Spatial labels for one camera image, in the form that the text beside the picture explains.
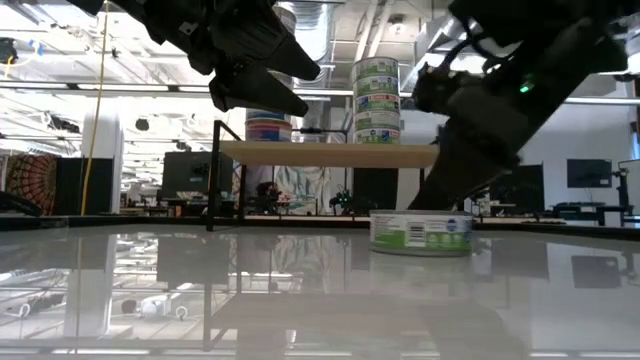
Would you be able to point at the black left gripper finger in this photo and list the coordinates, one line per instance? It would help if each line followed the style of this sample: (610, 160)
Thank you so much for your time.
(255, 92)
(292, 57)

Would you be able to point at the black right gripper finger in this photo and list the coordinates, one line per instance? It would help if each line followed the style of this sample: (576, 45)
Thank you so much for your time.
(450, 182)

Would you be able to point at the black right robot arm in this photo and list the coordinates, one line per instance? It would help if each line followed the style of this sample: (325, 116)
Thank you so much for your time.
(550, 40)

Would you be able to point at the wooden shelf black metal legs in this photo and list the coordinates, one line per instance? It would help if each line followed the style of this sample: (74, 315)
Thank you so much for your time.
(330, 155)

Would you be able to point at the large black screen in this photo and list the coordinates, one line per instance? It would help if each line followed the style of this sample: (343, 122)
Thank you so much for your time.
(525, 185)

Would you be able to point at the black desk monitor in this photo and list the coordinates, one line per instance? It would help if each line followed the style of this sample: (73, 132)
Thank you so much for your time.
(190, 172)

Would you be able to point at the person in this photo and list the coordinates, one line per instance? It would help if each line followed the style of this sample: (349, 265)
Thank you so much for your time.
(267, 197)

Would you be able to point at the pale patterned hanging cloth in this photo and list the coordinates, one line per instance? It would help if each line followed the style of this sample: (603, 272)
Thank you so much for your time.
(305, 187)

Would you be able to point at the long ceiling light strip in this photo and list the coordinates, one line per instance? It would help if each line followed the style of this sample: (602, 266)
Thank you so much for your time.
(125, 87)

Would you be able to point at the small black ceiling dome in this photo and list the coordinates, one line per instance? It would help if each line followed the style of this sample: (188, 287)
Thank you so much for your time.
(142, 124)

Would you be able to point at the black background desk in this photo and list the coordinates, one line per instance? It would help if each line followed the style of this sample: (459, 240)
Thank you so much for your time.
(590, 209)

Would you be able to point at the dark room divider panel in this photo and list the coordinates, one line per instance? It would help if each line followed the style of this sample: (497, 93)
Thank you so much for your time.
(70, 185)

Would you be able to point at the red patterned cloth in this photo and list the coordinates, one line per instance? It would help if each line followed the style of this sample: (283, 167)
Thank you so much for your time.
(30, 175)

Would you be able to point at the silver ribbed ventilation duct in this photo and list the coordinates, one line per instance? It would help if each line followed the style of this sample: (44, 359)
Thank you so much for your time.
(312, 30)

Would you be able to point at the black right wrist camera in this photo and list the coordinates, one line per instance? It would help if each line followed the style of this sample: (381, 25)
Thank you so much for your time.
(431, 90)

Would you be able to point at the large silver ventilation duct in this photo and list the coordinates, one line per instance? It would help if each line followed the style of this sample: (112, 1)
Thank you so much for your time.
(430, 35)

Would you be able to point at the black wall monitor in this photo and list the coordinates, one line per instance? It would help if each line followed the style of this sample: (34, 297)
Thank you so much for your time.
(590, 172)

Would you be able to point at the black camera on stand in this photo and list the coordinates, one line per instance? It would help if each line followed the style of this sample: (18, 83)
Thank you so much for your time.
(623, 187)

